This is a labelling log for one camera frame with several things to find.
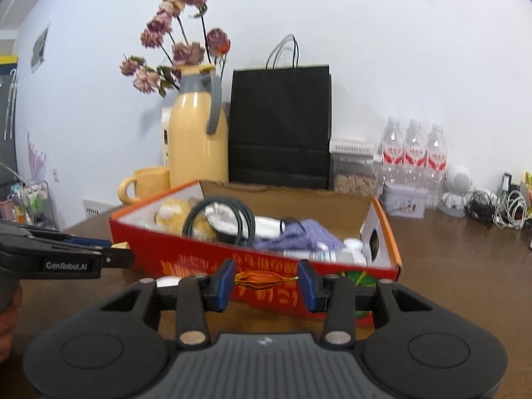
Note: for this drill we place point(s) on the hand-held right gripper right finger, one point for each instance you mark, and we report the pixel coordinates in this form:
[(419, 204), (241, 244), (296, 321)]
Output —
[(306, 283)]

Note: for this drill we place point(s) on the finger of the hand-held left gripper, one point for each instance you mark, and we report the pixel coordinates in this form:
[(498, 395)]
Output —
[(118, 257), (89, 242)]

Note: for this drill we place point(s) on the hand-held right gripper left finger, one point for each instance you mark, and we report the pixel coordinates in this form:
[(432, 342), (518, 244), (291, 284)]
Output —
[(226, 283)]

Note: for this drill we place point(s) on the clear cotton swab box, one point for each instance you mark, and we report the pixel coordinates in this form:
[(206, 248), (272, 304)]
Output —
[(324, 255)]

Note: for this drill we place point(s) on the red cardboard box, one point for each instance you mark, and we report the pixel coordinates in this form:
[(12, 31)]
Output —
[(166, 257)]

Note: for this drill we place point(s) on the purple cloth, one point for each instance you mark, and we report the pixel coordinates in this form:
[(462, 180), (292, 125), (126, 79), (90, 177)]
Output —
[(307, 232)]

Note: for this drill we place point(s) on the yellow plush toy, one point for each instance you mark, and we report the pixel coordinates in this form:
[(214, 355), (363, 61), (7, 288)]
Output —
[(174, 216)]

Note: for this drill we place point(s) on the person's left hand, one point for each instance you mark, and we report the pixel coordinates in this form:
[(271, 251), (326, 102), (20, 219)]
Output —
[(8, 324)]

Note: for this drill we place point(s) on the small yellow block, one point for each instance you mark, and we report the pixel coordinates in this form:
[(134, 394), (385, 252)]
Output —
[(120, 246)]

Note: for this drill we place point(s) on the white handheld device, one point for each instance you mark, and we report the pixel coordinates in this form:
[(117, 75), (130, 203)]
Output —
[(266, 226)]

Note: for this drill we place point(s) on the yellow mug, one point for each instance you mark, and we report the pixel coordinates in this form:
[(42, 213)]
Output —
[(151, 185)]

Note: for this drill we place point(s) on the clear seed container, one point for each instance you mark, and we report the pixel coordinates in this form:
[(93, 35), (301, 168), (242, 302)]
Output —
[(353, 183)]

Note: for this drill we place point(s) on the printed tin box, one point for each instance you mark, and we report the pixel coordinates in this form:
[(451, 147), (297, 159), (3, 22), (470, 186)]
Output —
[(403, 201)]

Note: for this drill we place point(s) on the yellow thermos jug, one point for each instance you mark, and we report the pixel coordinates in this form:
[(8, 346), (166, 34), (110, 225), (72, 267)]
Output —
[(195, 141)]

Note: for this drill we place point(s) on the dark board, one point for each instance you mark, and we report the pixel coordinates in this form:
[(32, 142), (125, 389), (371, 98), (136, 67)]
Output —
[(7, 124)]

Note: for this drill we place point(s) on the flat white box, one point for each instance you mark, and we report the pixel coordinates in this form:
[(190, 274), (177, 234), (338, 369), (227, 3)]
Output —
[(351, 146)]

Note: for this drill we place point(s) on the black paper bag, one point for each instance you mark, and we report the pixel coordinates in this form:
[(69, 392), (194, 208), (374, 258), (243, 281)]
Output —
[(278, 124)]

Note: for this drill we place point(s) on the white robot figure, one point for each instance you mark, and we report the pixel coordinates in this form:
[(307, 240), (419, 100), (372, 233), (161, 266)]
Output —
[(459, 183)]

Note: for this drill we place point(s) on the dried pink rose bouquet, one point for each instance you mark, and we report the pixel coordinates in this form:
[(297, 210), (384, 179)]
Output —
[(187, 52)]

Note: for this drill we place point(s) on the black charger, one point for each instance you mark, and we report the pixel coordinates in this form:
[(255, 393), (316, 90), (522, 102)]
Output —
[(509, 185)]

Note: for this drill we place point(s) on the colourful snack packet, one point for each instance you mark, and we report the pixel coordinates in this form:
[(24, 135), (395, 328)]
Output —
[(528, 181)]

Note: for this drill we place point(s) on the purple wall decal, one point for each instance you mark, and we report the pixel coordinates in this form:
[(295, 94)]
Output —
[(36, 160)]

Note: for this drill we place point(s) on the wall picture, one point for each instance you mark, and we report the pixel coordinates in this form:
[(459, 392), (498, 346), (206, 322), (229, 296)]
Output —
[(40, 50)]

